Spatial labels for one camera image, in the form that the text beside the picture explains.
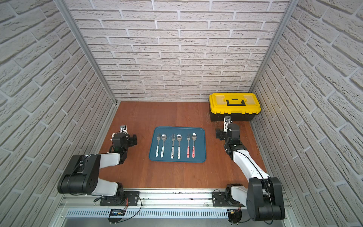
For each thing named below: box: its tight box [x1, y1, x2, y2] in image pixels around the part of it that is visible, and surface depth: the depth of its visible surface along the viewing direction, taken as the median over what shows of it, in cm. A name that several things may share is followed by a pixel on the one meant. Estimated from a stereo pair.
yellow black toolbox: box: [208, 93, 262, 122], surface depth 99 cm
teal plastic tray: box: [148, 126, 207, 164], surface depth 94 cm
